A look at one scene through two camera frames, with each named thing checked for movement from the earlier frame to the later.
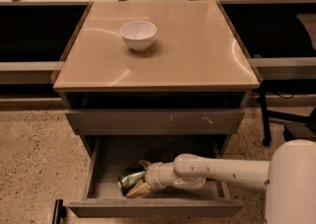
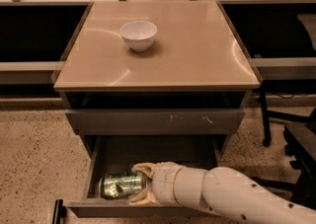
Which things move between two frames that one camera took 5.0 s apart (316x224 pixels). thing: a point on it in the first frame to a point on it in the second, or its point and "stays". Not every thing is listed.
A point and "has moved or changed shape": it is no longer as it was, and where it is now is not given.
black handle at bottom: x=59 y=212 stays
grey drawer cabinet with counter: x=154 y=68 stays
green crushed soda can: x=126 y=182 has moved or changed shape
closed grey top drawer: x=156 y=121 stays
